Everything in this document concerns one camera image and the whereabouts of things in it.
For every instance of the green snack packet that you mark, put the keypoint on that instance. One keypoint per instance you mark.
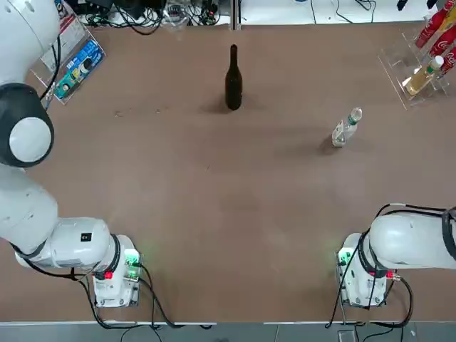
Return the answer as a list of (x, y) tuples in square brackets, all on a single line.
[(67, 83)]

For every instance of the clear acrylic bottle shelf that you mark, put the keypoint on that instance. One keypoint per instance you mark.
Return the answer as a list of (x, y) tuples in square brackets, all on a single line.
[(392, 64)]

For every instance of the yellow juice bottle orange cap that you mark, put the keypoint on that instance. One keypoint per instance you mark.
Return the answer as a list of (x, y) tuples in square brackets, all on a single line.
[(447, 19)]

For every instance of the dark glass bottle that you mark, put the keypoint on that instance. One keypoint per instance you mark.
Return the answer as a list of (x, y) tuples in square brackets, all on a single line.
[(233, 89)]

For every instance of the red white snack box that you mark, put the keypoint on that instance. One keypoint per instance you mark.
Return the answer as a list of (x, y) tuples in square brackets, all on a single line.
[(69, 30)]

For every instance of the yellow tea bottle white cap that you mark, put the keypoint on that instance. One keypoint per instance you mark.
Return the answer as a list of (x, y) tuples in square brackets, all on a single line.
[(420, 80)]

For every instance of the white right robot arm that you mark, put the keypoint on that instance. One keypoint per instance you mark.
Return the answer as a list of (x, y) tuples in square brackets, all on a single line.
[(402, 242)]

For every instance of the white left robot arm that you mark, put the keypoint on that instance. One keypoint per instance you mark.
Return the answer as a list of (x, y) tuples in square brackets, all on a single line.
[(28, 221)]

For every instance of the aluminium frame post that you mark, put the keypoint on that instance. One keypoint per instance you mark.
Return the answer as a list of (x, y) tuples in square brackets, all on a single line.
[(235, 14)]

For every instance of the clear acrylic snack shelf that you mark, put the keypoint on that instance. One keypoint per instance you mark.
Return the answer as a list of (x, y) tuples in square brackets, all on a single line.
[(42, 67)]

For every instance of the blue cookie packet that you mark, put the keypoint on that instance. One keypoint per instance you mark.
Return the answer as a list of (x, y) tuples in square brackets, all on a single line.
[(85, 58)]

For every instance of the clear plastic water bottle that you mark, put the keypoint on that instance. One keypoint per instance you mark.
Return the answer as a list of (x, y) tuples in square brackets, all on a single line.
[(342, 133)]

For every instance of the red cola bottle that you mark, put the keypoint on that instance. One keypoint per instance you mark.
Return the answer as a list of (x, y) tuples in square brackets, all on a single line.
[(449, 60), (440, 44), (429, 28)]

